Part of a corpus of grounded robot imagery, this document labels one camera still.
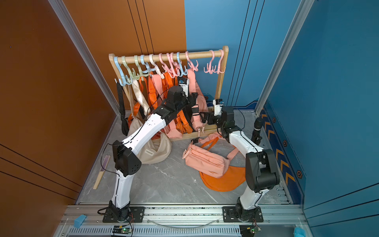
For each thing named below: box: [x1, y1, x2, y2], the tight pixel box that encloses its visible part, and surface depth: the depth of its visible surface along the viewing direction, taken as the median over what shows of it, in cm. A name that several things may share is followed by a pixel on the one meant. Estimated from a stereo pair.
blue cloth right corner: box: [293, 227, 307, 237], surface depth 67 cm
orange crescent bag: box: [199, 137, 247, 193], surface depth 85 cm
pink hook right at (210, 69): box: [203, 49, 218, 75], surface depth 75 cm
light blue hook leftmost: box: [113, 56, 133, 87], surface depth 68 cm
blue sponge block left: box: [74, 214, 87, 229], surface depth 73 cm
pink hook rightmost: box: [217, 49, 227, 75], surface depth 74 cm
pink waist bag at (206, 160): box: [182, 134, 239, 179], surface depth 87 cm
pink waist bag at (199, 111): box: [187, 68, 209, 137], surface depth 86 cm
